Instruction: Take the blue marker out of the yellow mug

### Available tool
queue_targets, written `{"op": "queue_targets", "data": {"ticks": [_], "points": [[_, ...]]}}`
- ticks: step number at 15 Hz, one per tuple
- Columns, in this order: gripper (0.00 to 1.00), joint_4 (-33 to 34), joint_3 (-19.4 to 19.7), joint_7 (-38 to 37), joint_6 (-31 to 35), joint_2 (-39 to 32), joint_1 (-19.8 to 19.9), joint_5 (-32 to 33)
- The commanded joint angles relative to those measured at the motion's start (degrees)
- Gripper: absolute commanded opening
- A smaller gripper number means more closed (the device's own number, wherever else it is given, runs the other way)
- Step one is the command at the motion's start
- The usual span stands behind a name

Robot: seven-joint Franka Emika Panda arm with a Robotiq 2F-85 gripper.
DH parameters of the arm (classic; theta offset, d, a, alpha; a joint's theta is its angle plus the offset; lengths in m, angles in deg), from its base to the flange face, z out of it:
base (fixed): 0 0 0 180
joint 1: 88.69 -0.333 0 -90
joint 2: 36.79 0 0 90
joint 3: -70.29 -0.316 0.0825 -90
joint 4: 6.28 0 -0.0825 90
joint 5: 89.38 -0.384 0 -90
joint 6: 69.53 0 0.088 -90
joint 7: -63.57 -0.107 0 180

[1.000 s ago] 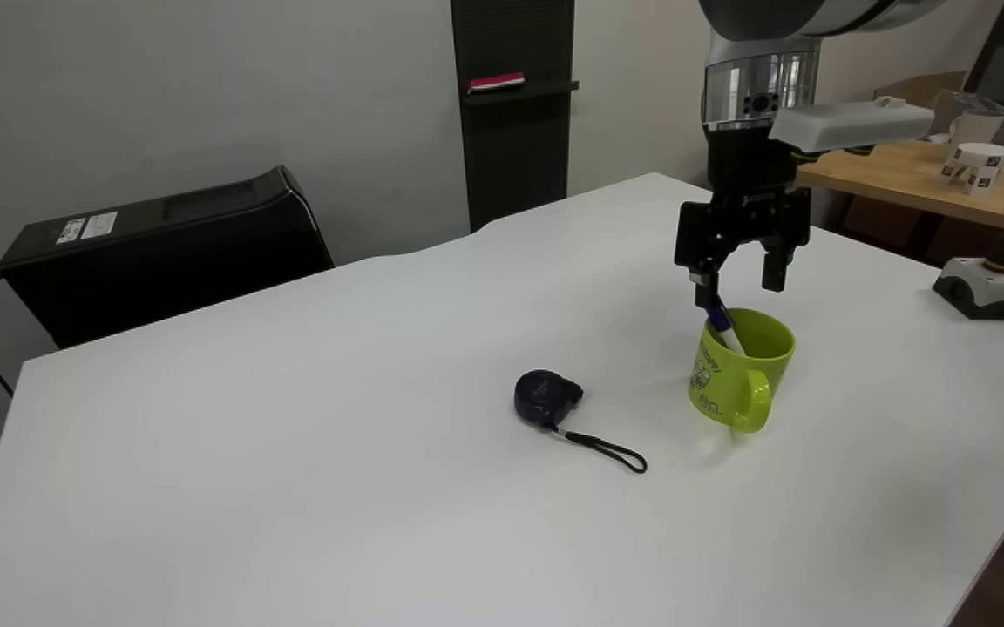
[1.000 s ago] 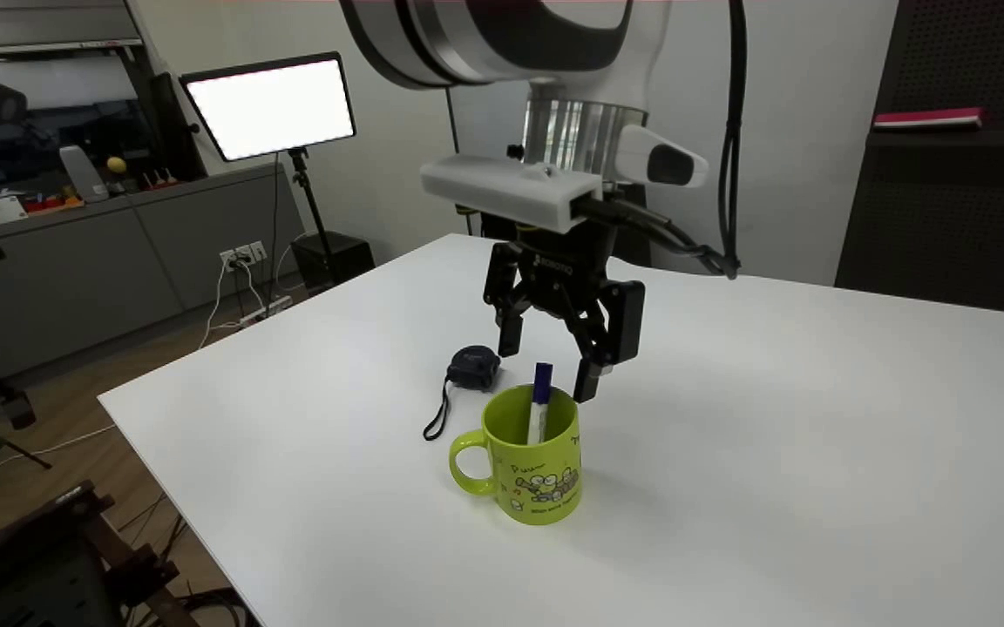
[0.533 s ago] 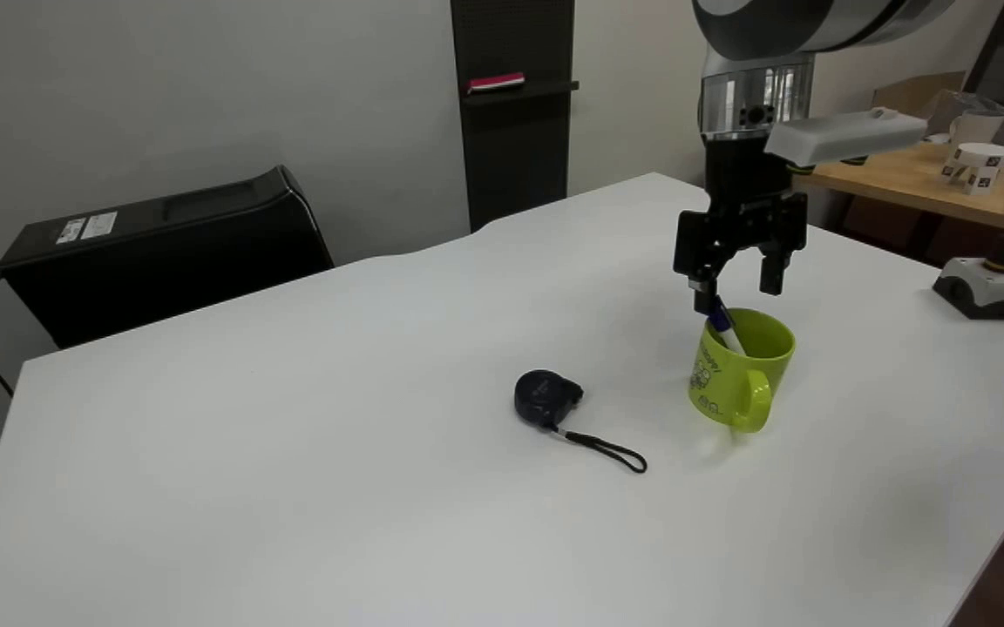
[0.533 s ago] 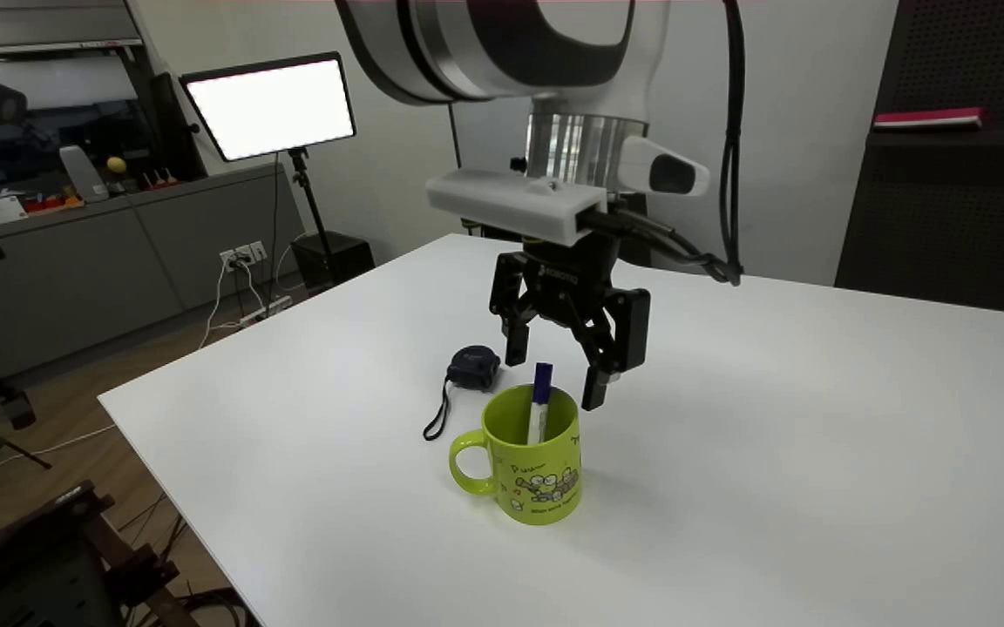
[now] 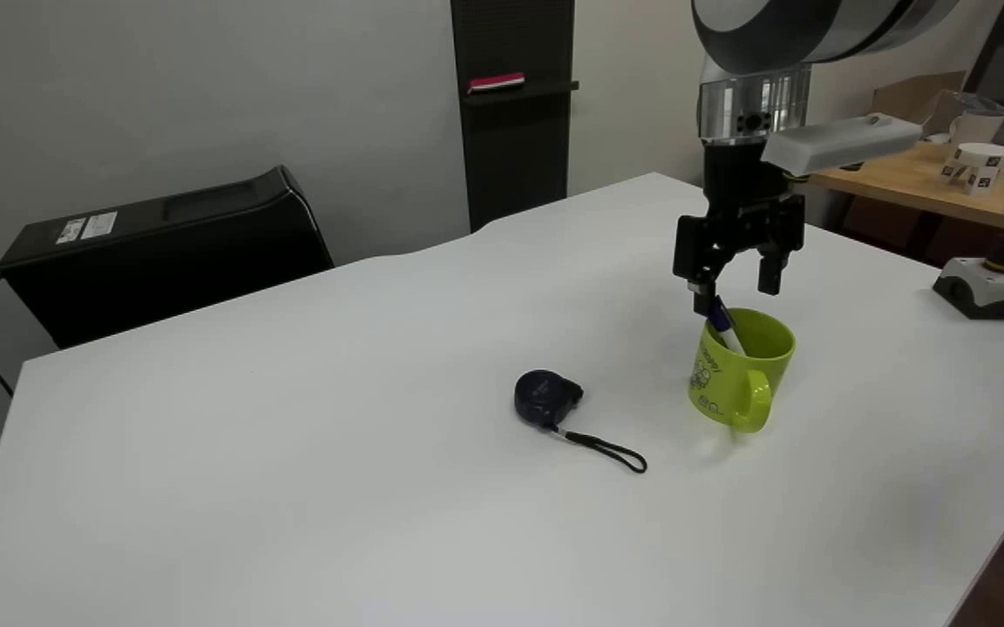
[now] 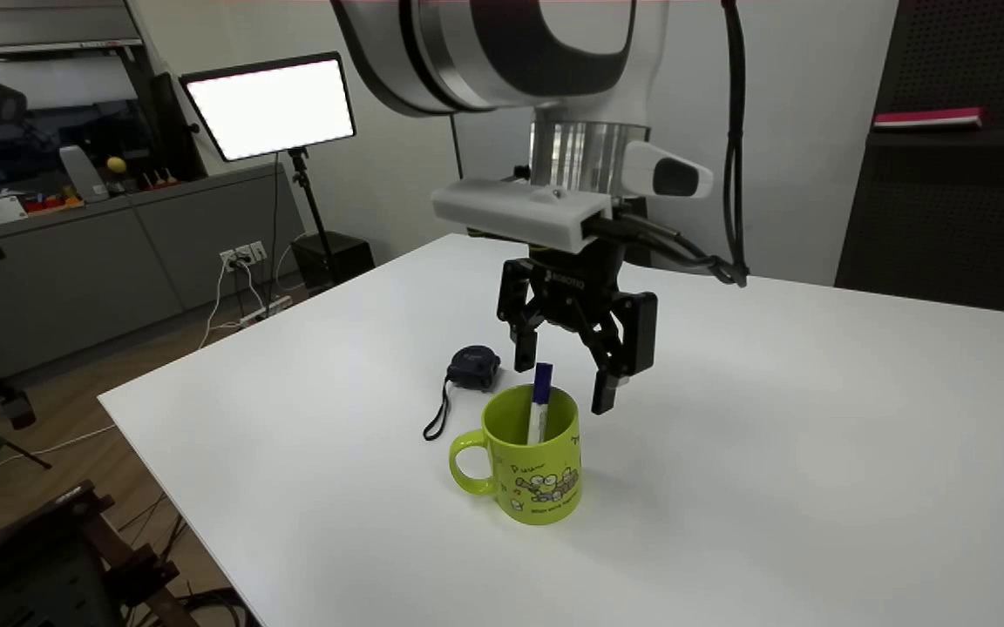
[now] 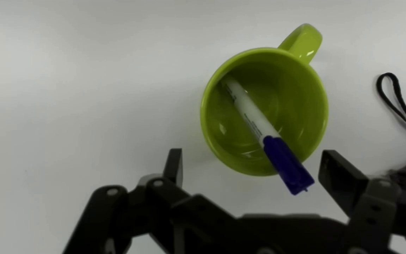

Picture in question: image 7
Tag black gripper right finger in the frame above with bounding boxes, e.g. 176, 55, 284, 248
317, 148, 406, 254

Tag blue capped white marker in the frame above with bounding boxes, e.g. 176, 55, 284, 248
221, 75, 317, 196

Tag black tape measure with strap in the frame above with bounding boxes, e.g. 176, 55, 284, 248
375, 72, 406, 189

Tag yellow green ceramic mug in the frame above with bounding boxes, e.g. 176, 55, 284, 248
198, 23, 329, 178

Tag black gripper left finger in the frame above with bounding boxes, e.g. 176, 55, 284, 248
62, 147, 236, 254

